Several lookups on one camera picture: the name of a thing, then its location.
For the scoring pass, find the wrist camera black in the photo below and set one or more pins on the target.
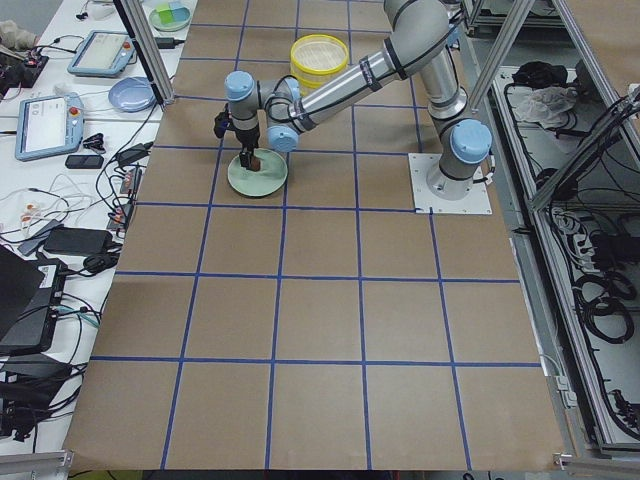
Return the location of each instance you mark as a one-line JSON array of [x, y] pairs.
[[222, 123]]

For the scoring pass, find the aluminium frame post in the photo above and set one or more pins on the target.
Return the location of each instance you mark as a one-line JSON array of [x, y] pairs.
[[134, 20]]

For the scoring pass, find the green sponge block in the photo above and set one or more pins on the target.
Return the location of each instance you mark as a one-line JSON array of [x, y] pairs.
[[164, 14]]

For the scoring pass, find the blue sponge block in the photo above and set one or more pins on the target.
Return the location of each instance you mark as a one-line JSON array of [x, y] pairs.
[[180, 12]]

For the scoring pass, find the pale green plate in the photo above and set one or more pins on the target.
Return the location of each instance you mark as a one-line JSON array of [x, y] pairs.
[[270, 178]]

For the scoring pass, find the near blue teach pendant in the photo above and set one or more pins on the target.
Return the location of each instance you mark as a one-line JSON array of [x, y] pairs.
[[49, 126]]

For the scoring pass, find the blue teach pendant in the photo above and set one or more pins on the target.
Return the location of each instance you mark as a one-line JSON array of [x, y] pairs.
[[49, 126], [103, 54]]

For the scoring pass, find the far blue teach pendant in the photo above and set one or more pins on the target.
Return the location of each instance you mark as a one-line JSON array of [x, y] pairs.
[[103, 54]]

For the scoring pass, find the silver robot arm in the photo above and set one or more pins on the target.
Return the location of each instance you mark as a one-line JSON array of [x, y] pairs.
[[417, 45]]

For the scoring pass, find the black laptop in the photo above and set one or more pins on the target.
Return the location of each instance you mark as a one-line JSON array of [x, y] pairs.
[[30, 292]]

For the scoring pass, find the black phone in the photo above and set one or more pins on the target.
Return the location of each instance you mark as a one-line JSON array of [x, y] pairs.
[[84, 162]]

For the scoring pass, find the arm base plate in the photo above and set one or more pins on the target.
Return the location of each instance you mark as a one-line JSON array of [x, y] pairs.
[[434, 193]]

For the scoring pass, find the blue plate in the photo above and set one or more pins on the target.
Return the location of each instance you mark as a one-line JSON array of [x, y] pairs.
[[132, 94]]

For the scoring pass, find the yellow bamboo steamer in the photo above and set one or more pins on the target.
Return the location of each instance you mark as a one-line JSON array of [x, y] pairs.
[[309, 82], [318, 54]]

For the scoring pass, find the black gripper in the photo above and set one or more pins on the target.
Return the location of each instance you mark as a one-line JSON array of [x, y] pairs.
[[247, 137]]

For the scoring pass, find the black power adapter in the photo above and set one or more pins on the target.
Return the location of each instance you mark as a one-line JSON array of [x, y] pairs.
[[77, 241]]

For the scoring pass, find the crumpled white cloth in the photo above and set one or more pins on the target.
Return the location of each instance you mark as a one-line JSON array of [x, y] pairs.
[[549, 107]]

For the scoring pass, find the green glass bowl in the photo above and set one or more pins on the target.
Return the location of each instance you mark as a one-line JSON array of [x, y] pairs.
[[171, 27]]

